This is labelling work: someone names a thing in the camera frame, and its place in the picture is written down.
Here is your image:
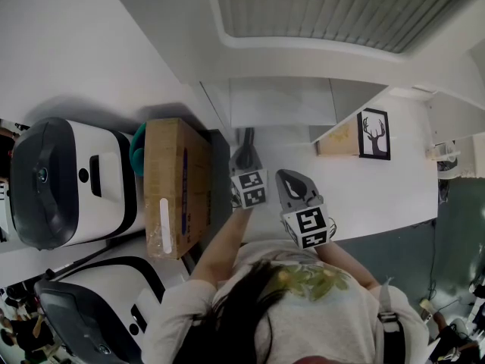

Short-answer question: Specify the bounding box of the white black service robot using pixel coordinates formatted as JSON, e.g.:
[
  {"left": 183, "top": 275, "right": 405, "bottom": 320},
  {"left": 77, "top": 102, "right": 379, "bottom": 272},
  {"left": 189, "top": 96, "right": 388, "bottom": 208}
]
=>
[
  {"left": 9, "top": 117, "right": 147, "bottom": 250},
  {"left": 33, "top": 256, "right": 190, "bottom": 364}
]

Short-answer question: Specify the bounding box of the white fluted glass cabinet door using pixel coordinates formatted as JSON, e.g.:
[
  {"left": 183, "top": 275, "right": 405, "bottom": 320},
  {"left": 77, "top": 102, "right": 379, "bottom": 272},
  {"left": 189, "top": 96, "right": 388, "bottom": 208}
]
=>
[{"left": 211, "top": 0, "right": 474, "bottom": 55}]

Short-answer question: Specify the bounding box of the teal round object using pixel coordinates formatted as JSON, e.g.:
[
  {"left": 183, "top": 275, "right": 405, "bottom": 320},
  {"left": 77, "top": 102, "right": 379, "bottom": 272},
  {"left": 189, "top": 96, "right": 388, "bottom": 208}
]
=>
[{"left": 129, "top": 122, "right": 147, "bottom": 177}]

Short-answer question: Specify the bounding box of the person's right forearm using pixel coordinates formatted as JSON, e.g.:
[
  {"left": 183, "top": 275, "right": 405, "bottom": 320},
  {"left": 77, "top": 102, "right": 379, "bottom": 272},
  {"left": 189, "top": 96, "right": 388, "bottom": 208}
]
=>
[{"left": 316, "top": 240, "right": 380, "bottom": 291}]

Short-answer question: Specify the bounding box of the person's white shirt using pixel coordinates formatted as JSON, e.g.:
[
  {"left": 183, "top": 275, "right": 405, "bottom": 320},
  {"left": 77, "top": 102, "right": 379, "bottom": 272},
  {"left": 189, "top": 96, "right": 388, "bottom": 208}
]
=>
[{"left": 142, "top": 240, "right": 429, "bottom": 364}]

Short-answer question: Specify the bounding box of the black grey shoulder strap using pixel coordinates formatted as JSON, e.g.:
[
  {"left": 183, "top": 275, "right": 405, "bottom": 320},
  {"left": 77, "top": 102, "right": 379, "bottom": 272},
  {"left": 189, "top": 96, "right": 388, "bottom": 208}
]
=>
[{"left": 378, "top": 278, "right": 406, "bottom": 364}]

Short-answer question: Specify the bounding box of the white shelf desk unit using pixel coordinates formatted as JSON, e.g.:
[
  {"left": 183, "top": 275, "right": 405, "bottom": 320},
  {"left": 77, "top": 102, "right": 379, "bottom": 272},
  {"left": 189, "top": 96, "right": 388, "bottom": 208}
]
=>
[{"left": 102, "top": 0, "right": 485, "bottom": 242}]

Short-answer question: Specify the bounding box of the brown cardboard box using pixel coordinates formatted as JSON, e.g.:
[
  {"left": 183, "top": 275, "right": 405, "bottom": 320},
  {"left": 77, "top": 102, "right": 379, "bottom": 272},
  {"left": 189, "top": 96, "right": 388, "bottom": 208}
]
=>
[{"left": 142, "top": 118, "right": 214, "bottom": 261}]

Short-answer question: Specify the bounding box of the beige flat box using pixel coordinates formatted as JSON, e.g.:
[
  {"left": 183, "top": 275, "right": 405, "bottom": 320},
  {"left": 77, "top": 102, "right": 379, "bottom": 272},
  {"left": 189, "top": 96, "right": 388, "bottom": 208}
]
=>
[{"left": 316, "top": 121, "right": 361, "bottom": 158}]

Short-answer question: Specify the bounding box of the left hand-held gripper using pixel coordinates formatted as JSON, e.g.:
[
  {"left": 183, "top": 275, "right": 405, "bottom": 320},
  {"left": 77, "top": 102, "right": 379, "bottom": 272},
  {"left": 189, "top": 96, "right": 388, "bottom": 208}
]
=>
[{"left": 229, "top": 146, "right": 268, "bottom": 210}]

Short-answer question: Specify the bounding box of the clear plastic cup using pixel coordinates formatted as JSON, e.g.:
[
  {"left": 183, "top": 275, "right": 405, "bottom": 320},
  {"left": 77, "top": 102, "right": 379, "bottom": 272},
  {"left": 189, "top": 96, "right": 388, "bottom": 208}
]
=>
[{"left": 427, "top": 142, "right": 462, "bottom": 162}]

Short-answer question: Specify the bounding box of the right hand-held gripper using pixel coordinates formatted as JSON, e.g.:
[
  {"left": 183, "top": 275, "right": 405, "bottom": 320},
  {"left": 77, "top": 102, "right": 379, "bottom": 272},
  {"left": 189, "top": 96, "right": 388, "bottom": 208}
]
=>
[{"left": 275, "top": 168, "right": 331, "bottom": 250}]

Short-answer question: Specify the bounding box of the framed deer picture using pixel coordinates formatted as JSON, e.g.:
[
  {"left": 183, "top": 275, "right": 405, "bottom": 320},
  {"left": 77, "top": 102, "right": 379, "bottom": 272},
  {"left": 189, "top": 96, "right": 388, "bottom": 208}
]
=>
[{"left": 356, "top": 107, "right": 391, "bottom": 162}]

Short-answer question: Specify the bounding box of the person's left forearm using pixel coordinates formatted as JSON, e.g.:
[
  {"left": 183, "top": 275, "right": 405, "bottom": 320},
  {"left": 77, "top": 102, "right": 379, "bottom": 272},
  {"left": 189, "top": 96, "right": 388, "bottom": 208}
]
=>
[{"left": 189, "top": 206, "right": 253, "bottom": 291}]

